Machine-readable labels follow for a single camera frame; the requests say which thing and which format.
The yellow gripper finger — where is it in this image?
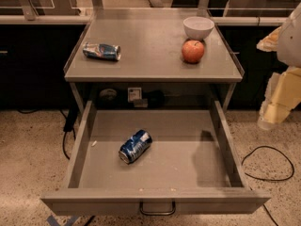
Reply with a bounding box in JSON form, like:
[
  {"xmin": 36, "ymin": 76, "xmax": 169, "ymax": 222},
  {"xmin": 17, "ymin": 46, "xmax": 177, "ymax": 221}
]
[
  {"xmin": 257, "ymin": 67, "xmax": 301, "ymax": 130},
  {"xmin": 256, "ymin": 27, "xmax": 281, "ymax": 52}
]

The blue pepsi can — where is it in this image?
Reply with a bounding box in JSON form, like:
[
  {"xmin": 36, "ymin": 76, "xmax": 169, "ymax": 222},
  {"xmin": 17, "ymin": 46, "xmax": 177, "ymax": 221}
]
[{"xmin": 119, "ymin": 130, "xmax": 152, "ymax": 164}]

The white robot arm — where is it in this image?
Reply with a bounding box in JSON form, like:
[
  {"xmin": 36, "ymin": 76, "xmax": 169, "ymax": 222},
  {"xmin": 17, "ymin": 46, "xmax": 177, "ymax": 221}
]
[{"xmin": 257, "ymin": 5, "xmax": 301, "ymax": 130}]

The grey open drawer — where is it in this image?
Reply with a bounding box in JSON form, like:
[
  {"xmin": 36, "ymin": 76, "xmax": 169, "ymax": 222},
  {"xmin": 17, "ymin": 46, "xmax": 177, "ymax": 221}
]
[{"xmin": 41, "ymin": 101, "xmax": 270, "ymax": 216}]

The grey cabinet counter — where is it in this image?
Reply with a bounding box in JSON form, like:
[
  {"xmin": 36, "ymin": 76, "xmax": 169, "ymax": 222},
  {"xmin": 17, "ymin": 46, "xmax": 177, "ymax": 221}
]
[{"xmin": 65, "ymin": 8, "xmax": 244, "ymax": 106}]

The crushed blue can on counter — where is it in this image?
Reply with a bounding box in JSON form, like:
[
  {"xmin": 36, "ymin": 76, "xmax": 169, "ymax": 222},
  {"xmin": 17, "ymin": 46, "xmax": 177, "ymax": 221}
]
[{"xmin": 83, "ymin": 42, "xmax": 121, "ymax": 61}]

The white bowl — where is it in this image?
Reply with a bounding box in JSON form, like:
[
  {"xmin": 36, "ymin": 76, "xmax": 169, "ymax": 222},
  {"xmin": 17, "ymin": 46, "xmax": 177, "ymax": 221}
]
[{"xmin": 183, "ymin": 16, "xmax": 214, "ymax": 40}]

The red apple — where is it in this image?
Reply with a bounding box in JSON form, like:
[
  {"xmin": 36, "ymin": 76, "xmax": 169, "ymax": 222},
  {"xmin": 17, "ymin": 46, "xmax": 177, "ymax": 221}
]
[{"xmin": 182, "ymin": 40, "xmax": 204, "ymax": 63}]

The white label tag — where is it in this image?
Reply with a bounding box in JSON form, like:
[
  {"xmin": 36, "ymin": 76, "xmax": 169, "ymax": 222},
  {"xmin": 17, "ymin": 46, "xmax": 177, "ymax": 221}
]
[{"xmin": 128, "ymin": 88, "xmax": 142, "ymax": 103}]

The blue tape on floor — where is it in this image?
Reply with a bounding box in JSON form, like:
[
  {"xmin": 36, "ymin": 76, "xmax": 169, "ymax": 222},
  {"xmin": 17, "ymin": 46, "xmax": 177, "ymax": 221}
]
[{"xmin": 46, "ymin": 215, "xmax": 79, "ymax": 226}]

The black cable right floor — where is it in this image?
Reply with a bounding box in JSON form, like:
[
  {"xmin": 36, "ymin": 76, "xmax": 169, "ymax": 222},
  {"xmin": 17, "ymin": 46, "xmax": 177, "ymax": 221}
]
[{"xmin": 241, "ymin": 145, "xmax": 295, "ymax": 226}]

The black cable floor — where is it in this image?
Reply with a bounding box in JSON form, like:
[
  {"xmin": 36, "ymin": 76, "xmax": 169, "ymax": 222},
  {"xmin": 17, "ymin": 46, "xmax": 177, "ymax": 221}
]
[
  {"xmin": 241, "ymin": 145, "xmax": 295, "ymax": 226},
  {"xmin": 16, "ymin": 108, "xmax": 78, "ymax": 161}
]

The metal drawer handle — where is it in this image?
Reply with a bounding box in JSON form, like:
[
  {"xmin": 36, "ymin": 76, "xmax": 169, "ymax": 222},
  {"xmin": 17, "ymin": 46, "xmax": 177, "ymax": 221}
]
[{"xmin": 139, "ymin": 202, "xmax": 176, "ymax": 216}]

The black cable left floor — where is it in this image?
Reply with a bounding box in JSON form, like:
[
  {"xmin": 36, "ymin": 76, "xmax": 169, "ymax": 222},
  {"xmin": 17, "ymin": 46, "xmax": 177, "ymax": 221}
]
[{"xmin": 16, "ymin": 108, "xmax": 78, "ymax": 161}]

